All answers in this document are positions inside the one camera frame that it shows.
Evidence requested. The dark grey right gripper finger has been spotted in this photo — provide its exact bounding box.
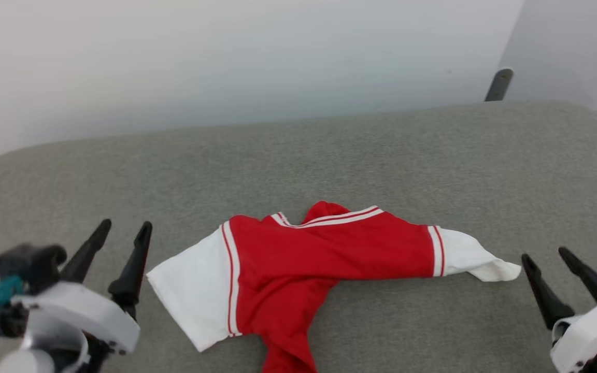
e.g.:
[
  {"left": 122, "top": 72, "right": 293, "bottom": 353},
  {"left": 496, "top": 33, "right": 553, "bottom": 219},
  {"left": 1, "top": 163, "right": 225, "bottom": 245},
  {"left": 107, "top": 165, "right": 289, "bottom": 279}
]
[
  {"left": 521, "top": 253, "right": 575, "bottom": 331},
  {"left": 559, "top": 247, "right": 597, "bottom": 304}
]

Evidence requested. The grey metal wall strip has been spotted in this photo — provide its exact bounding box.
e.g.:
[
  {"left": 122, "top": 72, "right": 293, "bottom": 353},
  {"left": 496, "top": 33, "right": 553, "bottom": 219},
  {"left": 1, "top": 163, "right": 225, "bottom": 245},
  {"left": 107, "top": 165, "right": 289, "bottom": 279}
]
[{"left": 485, "top": 67, "right": 515, "bottom": 103}]

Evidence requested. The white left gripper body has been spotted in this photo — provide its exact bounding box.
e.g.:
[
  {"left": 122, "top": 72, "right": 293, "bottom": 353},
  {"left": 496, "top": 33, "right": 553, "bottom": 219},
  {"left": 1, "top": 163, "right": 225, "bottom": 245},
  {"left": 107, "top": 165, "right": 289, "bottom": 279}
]
[{"left": 11, "top": 281, "right": 141, "bottom": 357}]

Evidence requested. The red and white shirt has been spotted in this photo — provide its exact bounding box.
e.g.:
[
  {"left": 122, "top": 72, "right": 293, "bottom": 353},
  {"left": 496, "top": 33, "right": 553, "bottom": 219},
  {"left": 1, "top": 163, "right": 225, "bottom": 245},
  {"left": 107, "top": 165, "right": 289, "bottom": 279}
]
[{"left": 146, "top": 201, "right": 522, "bottom": 373}]

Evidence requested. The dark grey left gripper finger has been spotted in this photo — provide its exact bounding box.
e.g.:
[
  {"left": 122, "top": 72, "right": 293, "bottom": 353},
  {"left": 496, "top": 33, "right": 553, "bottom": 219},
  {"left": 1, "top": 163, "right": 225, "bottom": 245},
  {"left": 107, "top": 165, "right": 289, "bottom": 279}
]
[
  {"left": 109, "top": 222, "right": 153, "bottom": 320},
  {"left": 60, "top": 219, "right": 112, "bottom": 283}
]

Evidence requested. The grey fabric panel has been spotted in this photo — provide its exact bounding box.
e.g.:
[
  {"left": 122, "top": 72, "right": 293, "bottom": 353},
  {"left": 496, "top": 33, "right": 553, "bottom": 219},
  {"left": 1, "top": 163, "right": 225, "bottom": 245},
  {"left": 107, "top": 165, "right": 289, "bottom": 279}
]
[{"left": 0, "top": 100, "right": 597, "bottom": 373}]

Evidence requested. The teal cable connector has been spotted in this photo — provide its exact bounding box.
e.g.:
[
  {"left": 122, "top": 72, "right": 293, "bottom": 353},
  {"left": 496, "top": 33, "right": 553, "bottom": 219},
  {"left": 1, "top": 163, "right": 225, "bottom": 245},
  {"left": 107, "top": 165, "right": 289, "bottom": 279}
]
[{"left": 0, "top": 275, "right": 25, "bottom": 318}]

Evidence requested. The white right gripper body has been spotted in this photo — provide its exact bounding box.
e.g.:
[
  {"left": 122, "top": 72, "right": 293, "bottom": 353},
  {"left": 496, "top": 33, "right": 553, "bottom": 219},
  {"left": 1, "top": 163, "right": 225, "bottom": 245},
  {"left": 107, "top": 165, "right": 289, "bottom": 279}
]
[{"left": 550, "top": 297, "right": 597, "bottom": 373}]

